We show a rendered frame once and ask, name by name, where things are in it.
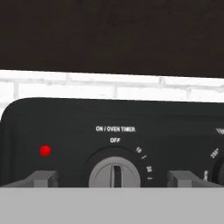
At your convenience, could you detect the grey timer knob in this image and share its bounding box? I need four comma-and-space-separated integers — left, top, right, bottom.
87, 156, 142, 188

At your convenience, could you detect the black toaster oven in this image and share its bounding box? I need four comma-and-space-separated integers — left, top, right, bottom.
0, 97, 224, 188

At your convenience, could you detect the dark wooden wall cupboard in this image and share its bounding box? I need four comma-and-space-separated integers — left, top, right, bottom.
0, 0, 224, 79

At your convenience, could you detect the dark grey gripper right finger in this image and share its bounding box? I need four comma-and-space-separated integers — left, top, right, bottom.
166, 170, 224, 188

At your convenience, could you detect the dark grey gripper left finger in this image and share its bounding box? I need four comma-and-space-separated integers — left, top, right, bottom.
0, 170, 59, 188

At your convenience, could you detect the dark temperature knob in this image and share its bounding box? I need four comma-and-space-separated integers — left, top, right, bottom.
213, 163, 224, 186

